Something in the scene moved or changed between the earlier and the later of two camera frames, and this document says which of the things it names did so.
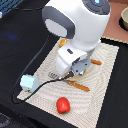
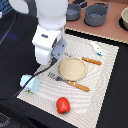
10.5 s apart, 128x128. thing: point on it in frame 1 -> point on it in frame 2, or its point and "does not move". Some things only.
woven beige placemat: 79,101 does not move
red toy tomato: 63,105 does not move
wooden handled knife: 97,62 does not move
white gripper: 72,60 -> 48,42
